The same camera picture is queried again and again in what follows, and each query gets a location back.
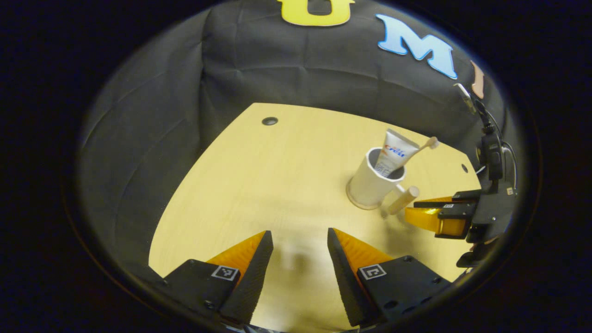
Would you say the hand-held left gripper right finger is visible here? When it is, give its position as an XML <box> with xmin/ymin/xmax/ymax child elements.
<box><xmin>327</xmin><ymin>227</ymin><xmax>452</xmax><ymax>329</ymax></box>

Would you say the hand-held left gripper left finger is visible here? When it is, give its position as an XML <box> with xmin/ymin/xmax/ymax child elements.
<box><xmin>161</xmin><ymin>230</ymin><xmax>274</xmax><ymax>327</ymax></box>

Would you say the wooden toothbrush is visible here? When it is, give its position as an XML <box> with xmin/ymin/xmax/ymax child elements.
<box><xmin>416</xmin><ymin>136</ymin><xmax>440</xmax><ymax>153</ymax></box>

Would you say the round wooden coaster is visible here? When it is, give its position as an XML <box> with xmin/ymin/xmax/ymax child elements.
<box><xmin>346</xmin><ymin>187</ymin><xmax>387</xmax><ymax>211</ymax></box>

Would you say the white toothpaste tube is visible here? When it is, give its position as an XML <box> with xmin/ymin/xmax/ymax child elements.
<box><xmin>375</xmin><ymin>129</ymin><xmax>420</xmax><ymax>179</ymax></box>

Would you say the white cup with wooden handle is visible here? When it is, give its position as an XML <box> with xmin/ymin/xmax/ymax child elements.
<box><xmin>346</xmin><ymin>147</ymin><xmax>420</xmax><ymax>216</ymax></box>

